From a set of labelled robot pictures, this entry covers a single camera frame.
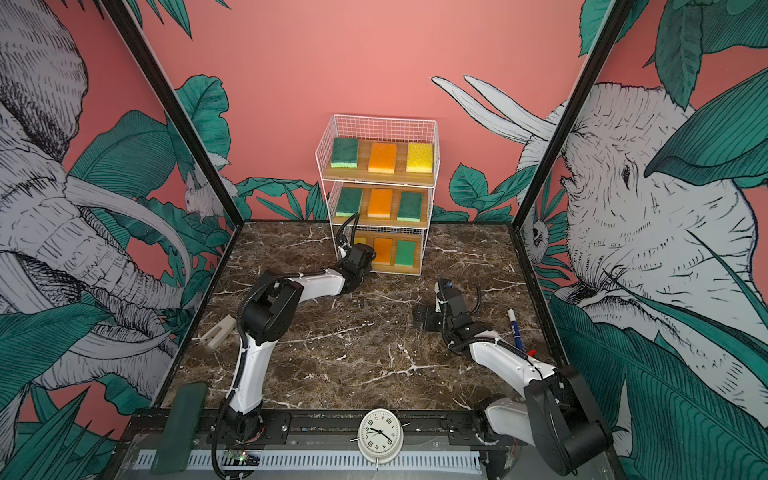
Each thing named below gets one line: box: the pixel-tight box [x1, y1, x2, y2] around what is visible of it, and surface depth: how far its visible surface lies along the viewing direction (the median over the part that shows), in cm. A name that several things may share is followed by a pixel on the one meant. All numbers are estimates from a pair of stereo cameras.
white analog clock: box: [349, 408, 411, 471], surface depth 71 cm
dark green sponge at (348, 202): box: [336, 188, 362, 217], surface depth 92 cm
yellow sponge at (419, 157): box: [406, 142, 433, 173], surface depth 78 cm
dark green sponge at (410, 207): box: [397, 192, 423, 223], surface depth 91 cm
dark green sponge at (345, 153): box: [331, 138, 359, 168], surface depth 80 cm
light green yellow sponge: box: [395, 240, 416, 266], surface depth 112 cm
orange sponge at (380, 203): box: [368, 188, 393, 218], surface depth 92 cm
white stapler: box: [199, 314, 237, 349], surface depth 90 cm
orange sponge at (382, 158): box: [368, 143, 397, 174], surface depth 80 cm
